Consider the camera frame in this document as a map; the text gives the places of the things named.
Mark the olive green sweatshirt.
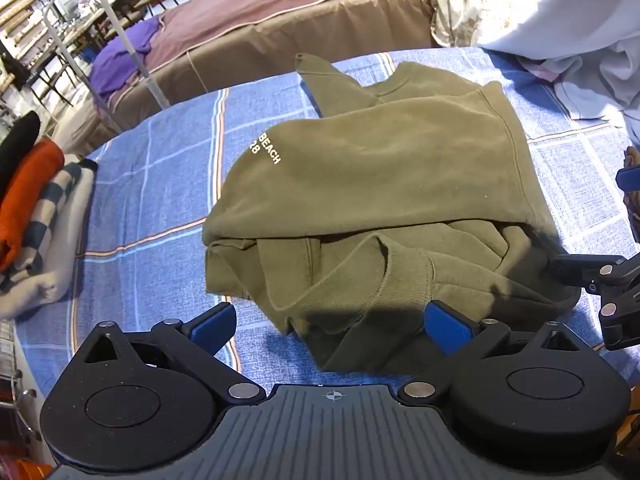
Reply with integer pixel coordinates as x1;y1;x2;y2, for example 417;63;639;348
201;53;584;374

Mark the cluttered table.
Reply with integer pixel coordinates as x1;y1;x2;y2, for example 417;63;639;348
50;0;123;58

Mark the brown covered bed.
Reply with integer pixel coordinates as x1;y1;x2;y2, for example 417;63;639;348
64;0;437;157

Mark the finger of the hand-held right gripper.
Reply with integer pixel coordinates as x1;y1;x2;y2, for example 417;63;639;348
549;252;640;352
615;164;640;242

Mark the purple cloth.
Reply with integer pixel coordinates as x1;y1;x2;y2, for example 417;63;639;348
90;17;164;102

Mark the stack of folded clothes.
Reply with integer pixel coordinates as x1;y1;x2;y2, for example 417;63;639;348
0;159;99;319

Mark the folded black garment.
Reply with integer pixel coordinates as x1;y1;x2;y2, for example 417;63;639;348
0;110;42;197

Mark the folded orange garment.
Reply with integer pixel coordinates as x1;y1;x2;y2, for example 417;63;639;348
0;139;66;272

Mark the white metal tube frame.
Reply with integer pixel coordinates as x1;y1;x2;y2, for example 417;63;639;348
42;0;172;112

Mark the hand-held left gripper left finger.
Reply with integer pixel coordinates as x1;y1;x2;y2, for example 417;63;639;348
75;303;267;407

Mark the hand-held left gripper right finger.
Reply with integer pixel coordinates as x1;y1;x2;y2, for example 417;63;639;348
398;300;601;406

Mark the wall shelf rack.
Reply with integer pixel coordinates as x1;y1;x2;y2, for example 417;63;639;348
0;0;57;92

